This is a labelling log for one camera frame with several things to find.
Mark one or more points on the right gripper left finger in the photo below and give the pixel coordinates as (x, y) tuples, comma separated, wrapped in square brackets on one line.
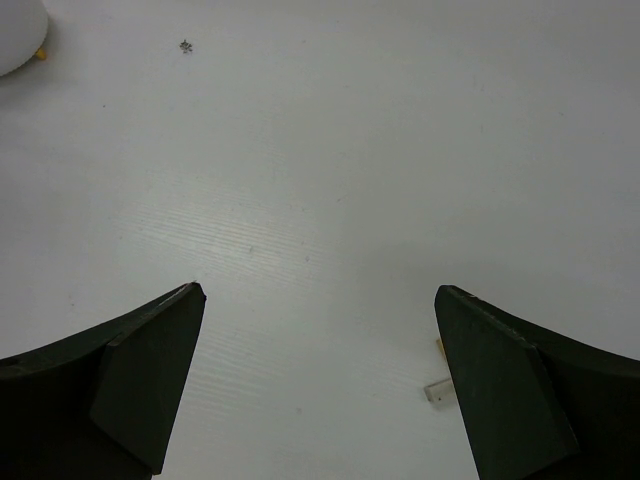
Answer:
[(102, 403)]

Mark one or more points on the white eraser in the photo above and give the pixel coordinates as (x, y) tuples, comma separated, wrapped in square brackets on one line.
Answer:
[(441, 394)]

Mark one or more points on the white round divided container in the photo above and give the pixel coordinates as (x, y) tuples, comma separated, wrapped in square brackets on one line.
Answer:
[(23, 29)]

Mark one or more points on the yellow eraser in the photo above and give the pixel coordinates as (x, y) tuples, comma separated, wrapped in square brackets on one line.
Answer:
[(441, 348)]

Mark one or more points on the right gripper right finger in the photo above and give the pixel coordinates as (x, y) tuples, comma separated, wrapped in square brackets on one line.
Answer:
[(537, 404)]

